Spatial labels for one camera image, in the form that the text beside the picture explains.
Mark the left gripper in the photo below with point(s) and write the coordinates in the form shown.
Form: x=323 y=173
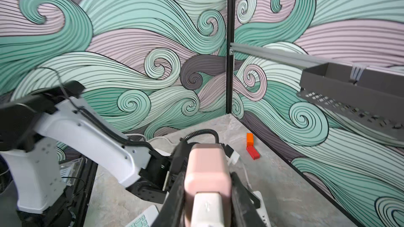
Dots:
x=158 y=177

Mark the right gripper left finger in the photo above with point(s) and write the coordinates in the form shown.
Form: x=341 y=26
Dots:
x=172 y=212

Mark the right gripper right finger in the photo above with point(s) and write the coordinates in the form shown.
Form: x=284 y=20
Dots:
x=243 y=205

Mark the pink charger with white cable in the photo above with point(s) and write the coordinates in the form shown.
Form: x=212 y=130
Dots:
x=207 y=172

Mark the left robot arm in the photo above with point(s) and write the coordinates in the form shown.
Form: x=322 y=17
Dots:
x=48 y=126

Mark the white power strip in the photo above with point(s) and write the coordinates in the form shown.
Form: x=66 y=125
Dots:
x=262 y=209

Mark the red block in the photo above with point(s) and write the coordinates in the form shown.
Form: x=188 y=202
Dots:
x=253 y=152

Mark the orange block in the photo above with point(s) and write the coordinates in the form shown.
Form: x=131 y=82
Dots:
x=249 y=139

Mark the green wireless keyboard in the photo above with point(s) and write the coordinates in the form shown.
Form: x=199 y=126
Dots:
x=146 y=218

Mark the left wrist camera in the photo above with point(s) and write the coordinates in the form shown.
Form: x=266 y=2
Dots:
x=232 y=155

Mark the black perforated wall tray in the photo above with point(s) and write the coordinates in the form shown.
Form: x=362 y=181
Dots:
x=371 y=96

